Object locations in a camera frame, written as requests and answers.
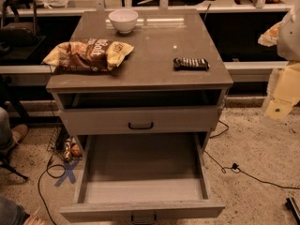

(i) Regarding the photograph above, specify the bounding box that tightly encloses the wire basket with cans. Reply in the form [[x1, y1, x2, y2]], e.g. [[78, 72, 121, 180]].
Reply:
[[47, 123, 83, 162]]

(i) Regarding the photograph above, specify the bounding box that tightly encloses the grey drawer cabinet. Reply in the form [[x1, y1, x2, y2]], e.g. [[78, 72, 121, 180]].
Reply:
[[47, 9, 233, 145]]

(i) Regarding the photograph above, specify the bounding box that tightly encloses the person's leg in jeans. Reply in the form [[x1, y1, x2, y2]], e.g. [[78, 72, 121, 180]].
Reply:
[[0, 195, 29, 225]]

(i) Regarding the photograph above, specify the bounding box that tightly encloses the black object floor corner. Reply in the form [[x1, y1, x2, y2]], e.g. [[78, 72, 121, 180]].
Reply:
[[285, 197, 300, 225]]

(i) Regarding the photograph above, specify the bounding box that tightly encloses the black floor cable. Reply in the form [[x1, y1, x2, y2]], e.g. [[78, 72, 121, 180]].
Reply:
[[203, 119, 300, 191], [37, 141, 68, 225]]

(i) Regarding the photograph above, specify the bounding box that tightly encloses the dark rxbar chocolate bar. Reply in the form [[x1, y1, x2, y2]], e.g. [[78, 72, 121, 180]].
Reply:
[[173, 57, 209, 70]]

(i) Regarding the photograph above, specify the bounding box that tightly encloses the person's brown shoe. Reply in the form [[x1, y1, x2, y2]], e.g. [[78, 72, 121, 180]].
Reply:
[[11, 124, 28, 143]]

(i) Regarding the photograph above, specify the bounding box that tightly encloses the black floor cable right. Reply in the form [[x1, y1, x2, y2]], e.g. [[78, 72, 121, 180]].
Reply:
[[203, 119, 300, 191]]

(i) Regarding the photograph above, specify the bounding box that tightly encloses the black bag on shelf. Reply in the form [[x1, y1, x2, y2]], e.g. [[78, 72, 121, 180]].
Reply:
[[0, 0, 41, 49]]

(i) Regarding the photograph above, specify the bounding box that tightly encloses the blue tape cross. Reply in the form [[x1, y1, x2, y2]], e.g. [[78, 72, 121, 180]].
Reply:
[[54, 160, 79, 187]]

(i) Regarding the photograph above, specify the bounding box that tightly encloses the open grey middle drawer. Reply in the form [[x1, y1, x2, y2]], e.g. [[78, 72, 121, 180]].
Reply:
[[61, 133, 225, 225]]

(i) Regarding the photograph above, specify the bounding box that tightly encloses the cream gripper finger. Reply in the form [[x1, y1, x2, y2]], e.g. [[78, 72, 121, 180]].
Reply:
[[258, 22, 281, 47], [263, 61, 300, 120]]

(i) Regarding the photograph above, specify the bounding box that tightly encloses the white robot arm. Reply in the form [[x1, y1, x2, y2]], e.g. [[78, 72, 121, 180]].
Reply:
[[258, 3, 300, 120]]

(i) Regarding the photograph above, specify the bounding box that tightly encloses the white ceramic bowl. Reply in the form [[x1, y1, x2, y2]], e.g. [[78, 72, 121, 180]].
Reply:
[[109, 9, 138, 34]]

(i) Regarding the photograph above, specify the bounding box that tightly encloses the black floor cable left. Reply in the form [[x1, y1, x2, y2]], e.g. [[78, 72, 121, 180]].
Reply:
[[37, 141, 68, 225]]

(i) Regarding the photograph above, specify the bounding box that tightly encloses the yellow brown chip bag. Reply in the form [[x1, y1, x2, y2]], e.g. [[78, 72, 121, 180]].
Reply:
[[42, 38, 134, 72]]

